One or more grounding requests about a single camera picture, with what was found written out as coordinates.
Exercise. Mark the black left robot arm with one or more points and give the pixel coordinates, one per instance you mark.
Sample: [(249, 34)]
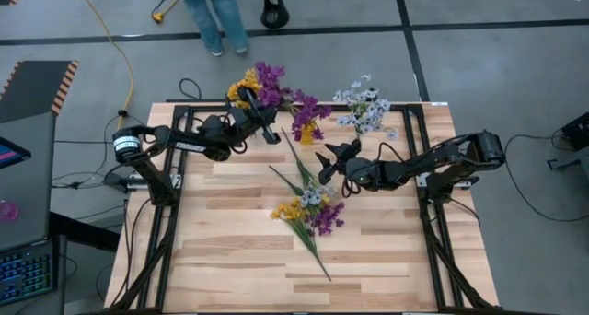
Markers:
[(184, 144)]

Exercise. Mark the purple artificial flower bunch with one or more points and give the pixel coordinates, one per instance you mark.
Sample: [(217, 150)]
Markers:
[(326, 218), (306, 114), (269, 78)]

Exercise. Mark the black stand base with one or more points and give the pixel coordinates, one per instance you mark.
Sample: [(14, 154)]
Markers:
[(274, 15)]

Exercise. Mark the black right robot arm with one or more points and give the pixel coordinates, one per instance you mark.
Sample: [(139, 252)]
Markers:
[(437, 160)]

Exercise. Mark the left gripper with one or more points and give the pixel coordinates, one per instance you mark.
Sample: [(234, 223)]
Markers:
[(239, 119)]

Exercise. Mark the computer monitor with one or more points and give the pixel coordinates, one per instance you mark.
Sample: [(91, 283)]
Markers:
[(11, 154)]

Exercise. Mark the grey desk top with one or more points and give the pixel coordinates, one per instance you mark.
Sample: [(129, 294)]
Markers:
[(32, 190)]

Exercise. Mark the white artificial flower bunch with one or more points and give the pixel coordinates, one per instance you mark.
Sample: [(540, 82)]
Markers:
[(375, 117), (356, 94), (314, 197)]

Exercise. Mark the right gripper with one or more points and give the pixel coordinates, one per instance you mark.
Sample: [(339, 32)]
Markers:
[(352, 156)]

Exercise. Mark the black equipment box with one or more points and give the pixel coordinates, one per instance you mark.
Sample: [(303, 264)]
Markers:
[(577, 131)]

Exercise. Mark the amber glass bottle vase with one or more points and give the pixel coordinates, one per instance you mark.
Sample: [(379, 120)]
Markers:
[(307, 135)]

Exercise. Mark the black aluminium table frame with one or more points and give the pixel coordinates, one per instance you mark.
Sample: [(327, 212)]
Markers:
[(391, 108)]

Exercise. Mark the person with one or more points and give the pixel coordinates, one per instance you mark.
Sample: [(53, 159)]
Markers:
[(202, 11)]

